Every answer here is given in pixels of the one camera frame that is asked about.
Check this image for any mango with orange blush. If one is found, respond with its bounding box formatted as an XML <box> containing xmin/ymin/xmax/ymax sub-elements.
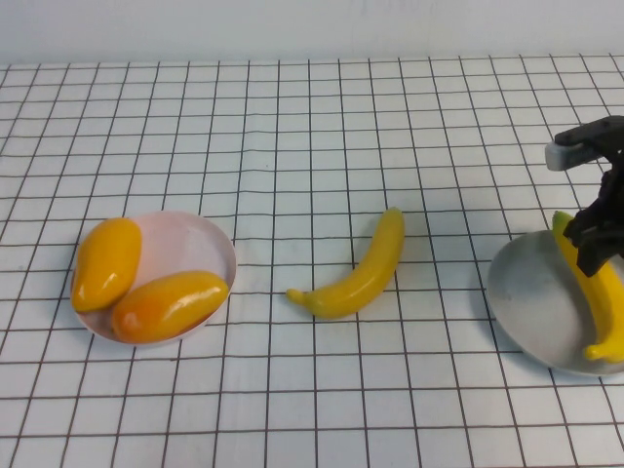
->
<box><xmin>110</xmin><ymin>270</ymin><xmax>230</xmax><ymax>344</ymax></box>

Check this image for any pink round plate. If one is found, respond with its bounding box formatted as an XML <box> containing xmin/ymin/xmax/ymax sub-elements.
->
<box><xmin>70</xmin><ymin>211</ymin><xmax>239</xmax><ymax>349</ymax></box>

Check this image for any plain yellow mango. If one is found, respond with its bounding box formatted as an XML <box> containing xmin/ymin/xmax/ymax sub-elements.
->
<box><xmin>70</xmin><ymin>217</ymin><xmax>143</xmax><ymax>314</ymax></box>

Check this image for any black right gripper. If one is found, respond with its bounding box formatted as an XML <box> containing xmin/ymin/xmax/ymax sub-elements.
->
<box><xmin>564</xmin><ymin>145</ymin><xmax>624</xmax><ymax>278</ymax></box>

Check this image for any white grid tablecloth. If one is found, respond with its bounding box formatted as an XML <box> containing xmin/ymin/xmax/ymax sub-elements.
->
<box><xmin>0</xmin><ymin>53</ymin><xmax>624</xmax><ymax>468</ymax></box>

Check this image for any yellow banana with green tip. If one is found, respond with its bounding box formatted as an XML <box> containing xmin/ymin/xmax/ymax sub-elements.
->
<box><xmin>551</xmin><ymin>210</ymin><xmax>624</xmax><ymax>363</ymax></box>

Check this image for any grey round plate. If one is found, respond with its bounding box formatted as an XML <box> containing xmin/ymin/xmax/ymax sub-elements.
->
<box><xmin>485</xmin><ymin>229</ymin><xmax>624</xmax><ymax>377</ymax></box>

